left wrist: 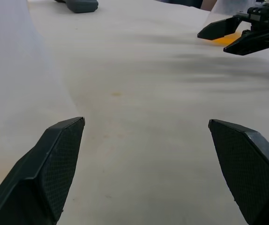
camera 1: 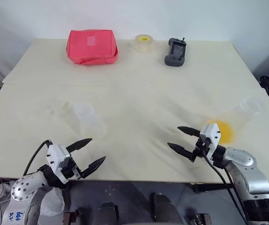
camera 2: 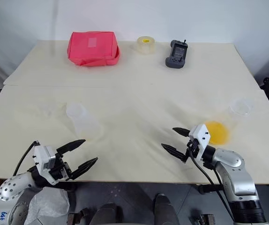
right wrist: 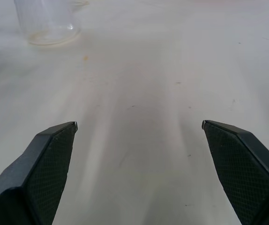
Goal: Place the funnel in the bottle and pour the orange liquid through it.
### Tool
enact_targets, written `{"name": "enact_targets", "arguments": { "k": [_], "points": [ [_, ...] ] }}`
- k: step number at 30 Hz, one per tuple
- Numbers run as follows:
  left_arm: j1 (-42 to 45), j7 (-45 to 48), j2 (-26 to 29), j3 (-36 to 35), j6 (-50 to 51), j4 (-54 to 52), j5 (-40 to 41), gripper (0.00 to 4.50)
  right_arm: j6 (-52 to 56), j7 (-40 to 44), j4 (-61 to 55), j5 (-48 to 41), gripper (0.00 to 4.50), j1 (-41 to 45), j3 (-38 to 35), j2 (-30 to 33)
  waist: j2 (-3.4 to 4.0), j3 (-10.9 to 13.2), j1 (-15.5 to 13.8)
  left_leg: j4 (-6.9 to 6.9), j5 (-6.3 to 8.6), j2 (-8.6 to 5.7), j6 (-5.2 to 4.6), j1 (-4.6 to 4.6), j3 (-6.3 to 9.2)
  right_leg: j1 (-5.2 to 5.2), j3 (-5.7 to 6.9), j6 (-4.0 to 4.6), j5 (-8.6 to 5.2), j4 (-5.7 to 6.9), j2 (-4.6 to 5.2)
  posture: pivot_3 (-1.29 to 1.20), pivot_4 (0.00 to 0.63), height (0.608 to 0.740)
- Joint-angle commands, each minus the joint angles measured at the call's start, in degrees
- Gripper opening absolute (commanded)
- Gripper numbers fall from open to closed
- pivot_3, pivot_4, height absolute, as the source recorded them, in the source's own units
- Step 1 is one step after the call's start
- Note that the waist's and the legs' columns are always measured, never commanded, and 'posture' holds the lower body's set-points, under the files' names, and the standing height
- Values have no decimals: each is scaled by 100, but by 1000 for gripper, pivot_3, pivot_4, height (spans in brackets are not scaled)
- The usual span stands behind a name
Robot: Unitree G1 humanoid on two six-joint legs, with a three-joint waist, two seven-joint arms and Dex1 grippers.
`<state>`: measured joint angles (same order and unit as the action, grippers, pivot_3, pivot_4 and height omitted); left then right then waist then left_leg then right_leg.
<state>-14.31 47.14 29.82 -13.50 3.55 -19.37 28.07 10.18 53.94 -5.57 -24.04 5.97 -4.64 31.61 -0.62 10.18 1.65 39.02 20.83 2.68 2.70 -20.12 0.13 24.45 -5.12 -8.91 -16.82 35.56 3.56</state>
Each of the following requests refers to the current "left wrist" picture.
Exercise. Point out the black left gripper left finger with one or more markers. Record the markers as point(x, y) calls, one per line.
point(38, 185)

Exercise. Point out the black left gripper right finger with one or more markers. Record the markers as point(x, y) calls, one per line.
point(247, 168)

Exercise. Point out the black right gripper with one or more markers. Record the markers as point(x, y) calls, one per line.
point(266, 16)

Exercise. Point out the clear plastic bag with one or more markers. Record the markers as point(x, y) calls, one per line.
point(15, 70)

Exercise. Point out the dark grey plastic object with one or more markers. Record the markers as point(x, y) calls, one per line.
point(83, 5)

